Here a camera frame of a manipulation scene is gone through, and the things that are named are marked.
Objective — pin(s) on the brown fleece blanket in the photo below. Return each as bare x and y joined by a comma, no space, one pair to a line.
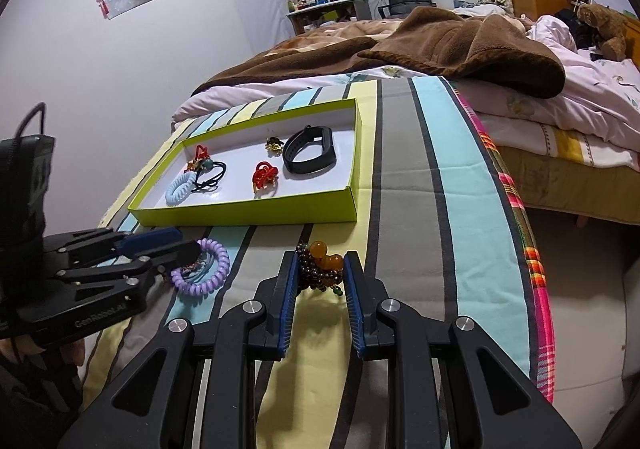
450,44

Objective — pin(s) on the pale pink duvet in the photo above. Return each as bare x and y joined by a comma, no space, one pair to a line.
590,94

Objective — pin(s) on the black smart band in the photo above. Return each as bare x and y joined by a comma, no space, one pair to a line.
320,139

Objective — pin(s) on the person's left hand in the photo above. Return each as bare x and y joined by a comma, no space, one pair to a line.
75,354

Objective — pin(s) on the wooden headboard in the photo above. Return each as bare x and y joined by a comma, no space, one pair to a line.
634,44

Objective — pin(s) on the orange red hair clip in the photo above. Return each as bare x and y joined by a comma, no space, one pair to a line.
194,163

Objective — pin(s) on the dark clothing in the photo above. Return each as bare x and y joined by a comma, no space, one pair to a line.
575,31

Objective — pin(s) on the yellow mattress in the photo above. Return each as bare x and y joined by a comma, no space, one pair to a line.
575,179

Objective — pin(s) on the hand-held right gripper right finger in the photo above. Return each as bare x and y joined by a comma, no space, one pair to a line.
354,319

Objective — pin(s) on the brown teddy bear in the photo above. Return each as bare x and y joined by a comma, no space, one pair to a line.
602,24

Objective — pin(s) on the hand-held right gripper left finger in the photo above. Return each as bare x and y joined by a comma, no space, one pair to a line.
286,314

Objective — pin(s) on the red hanging ornament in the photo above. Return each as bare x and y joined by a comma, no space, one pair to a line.
101,4

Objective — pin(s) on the striped bed sheet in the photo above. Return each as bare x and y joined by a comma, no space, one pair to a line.
400,229

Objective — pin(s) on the green shallow cardboard tray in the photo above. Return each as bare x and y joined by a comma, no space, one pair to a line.
250,214

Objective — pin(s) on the grey desk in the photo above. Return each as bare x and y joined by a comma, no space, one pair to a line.
345,9

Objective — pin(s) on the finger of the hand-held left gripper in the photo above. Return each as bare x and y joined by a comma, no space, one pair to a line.
175,253
150,239

